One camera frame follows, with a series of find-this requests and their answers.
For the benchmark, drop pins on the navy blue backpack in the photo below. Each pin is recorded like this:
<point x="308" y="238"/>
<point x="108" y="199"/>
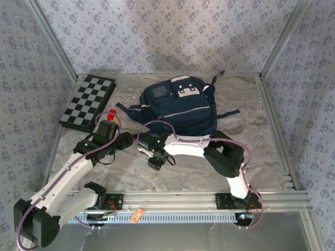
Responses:
<point x="183" y="109"/>

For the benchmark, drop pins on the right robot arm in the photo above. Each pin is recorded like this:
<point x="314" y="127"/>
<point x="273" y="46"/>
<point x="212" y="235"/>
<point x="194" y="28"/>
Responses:
<point x="188" y="147"/>

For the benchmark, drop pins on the small tan block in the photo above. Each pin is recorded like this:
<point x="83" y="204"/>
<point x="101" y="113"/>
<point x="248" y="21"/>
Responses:
<point x="115" y="119"/>

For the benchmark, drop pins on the small red block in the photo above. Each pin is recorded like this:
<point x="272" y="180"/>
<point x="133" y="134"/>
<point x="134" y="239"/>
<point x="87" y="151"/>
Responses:
<point x="112" y="113"/>

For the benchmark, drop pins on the black and grey chessboard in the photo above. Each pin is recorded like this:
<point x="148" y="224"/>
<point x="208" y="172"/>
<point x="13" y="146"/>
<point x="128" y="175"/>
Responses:
<point x="86" y="99"/>

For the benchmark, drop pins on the orange paper tag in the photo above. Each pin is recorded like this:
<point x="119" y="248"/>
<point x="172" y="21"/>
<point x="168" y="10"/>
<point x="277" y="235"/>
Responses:
<point x="137" y="215"/>

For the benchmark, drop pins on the left controller board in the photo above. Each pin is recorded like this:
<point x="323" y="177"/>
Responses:
<point x="99" y="219"/>

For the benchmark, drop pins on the controller board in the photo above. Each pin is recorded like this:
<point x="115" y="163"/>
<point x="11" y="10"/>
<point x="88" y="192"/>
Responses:
<point x="99" y="219"/>
<point x="244" y="219"/>

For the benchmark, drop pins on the grey metal panel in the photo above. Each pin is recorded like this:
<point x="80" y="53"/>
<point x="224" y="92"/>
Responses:
<point x="170" y="238"/>

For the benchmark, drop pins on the right controller board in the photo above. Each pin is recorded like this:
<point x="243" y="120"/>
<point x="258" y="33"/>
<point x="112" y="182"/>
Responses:
<point x="244" y="219"/>

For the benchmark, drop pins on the aluminium front rail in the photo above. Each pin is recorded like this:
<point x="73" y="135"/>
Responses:
<point x="170" y="200"/>

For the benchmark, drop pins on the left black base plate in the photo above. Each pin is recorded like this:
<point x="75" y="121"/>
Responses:
<point x="116" y="201"/>

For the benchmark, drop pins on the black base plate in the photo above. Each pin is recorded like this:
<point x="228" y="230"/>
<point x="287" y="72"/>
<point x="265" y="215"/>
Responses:
<point x="116" y="201"/>
<point x="222" y="201"/>

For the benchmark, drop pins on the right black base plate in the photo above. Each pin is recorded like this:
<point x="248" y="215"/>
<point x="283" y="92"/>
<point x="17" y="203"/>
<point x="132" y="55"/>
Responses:
<point x="222" y="201"/>

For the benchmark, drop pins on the aluminium side rail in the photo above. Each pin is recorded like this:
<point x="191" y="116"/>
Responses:
<point x="278" y="136"/>

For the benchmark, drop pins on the left aluminium frame post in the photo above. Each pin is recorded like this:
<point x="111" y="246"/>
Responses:
<point x="53" y="39"/>

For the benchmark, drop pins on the aluminium frame post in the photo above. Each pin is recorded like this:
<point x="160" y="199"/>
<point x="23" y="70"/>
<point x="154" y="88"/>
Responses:
<point x="53" y="39"/>
<point x="284" y="39"/>

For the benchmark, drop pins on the right aluminium frame post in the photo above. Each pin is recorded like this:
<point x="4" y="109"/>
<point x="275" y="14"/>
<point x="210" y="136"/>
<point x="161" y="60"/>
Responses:
<point x="284" y="39"/>

